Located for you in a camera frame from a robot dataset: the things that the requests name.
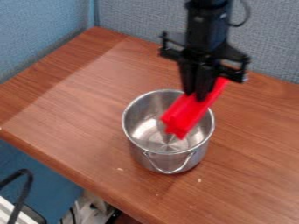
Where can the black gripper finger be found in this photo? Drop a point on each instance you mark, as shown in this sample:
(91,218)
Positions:
(187,69)
(204,82)

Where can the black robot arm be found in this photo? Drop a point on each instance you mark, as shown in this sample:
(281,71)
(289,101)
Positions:
(214,4)

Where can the white plastic bag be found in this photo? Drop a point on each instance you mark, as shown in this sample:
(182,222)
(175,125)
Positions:
(90,210)

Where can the white grey device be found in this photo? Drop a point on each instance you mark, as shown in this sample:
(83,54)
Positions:
(27,216)

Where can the metal pot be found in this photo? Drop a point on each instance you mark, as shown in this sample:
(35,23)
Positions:
(160,152)

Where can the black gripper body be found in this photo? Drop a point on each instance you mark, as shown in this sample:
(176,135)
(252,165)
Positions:
(203,45)

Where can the red block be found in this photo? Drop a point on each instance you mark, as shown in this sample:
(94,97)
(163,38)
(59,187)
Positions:
(186,111)

